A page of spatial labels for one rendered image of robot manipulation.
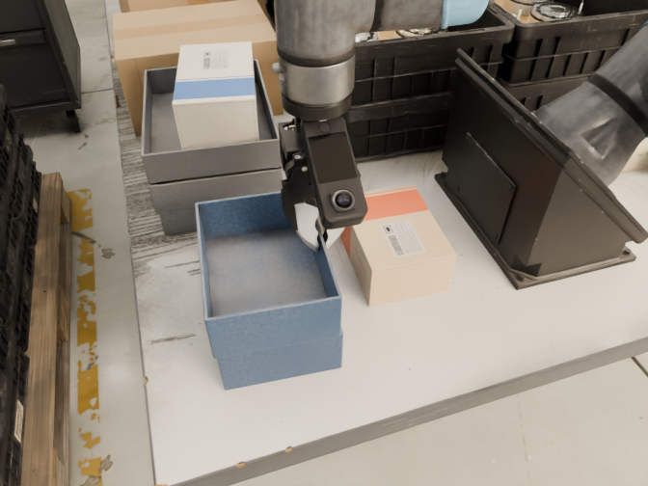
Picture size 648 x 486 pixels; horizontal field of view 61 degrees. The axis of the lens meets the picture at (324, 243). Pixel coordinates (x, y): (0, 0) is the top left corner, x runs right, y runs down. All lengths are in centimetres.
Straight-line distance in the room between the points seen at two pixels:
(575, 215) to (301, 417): 44
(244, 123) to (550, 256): 48
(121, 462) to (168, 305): 76
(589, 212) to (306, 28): 47
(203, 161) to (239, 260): 17
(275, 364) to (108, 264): 132
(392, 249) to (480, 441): 84
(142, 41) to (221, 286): 58
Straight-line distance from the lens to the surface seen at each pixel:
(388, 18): 52
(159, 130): 96
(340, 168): 55
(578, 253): 86
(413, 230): 78
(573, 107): 84
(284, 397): 69
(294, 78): 54
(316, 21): 51
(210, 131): 86
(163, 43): 112
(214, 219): 75
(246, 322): 60
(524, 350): 77
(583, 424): 161
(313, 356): 68
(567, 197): 75
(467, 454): 147
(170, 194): 85
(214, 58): 96
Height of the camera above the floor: 130
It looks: 44 degrees down
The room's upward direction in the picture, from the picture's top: straight up
